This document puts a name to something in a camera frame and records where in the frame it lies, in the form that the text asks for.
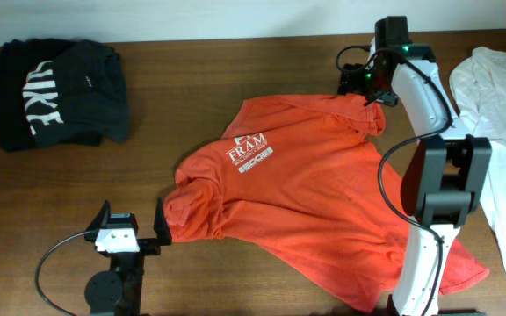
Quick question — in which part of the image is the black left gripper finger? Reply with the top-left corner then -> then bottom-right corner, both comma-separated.
86,200 -> 111,231
153,198 -> 172,241

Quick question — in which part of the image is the orange polo shirt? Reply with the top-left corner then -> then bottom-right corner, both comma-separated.
163,93 -> 490,313

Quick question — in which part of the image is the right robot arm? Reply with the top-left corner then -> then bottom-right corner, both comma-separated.
336,16 -> 492,316

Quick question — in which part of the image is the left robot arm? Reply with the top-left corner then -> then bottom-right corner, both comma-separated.
84,200 -> 172,316

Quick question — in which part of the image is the black folded shirt white lettering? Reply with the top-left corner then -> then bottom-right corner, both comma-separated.
0,39 -> 129,152

